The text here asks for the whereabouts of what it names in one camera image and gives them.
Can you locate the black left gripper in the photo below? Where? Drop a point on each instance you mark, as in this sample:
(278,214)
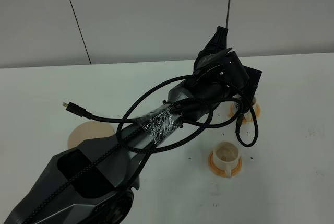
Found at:
(223,64)

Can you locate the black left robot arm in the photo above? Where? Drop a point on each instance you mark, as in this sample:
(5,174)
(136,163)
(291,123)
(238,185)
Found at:
(94,182)

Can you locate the beige round teapot coaster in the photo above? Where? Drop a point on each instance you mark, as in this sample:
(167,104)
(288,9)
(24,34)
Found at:
(89,130)

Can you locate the far orange cup coaster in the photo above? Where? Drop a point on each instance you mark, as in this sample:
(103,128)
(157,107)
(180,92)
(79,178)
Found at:
(230,115)

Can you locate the orange cup coaster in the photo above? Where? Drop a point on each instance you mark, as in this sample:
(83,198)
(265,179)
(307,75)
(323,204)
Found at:
(230,115)
(212,167)

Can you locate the far white teacup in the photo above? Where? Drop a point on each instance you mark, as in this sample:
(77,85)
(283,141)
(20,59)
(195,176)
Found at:
(247,116)

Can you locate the white teacup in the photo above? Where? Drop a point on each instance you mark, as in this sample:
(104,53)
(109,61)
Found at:
(226,159)
(247,116)

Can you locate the near white teacup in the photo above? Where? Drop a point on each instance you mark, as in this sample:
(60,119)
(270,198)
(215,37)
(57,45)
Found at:
(226,159)

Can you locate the near orange cup coaster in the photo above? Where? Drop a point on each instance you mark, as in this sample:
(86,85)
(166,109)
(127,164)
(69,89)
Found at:
(212,167)

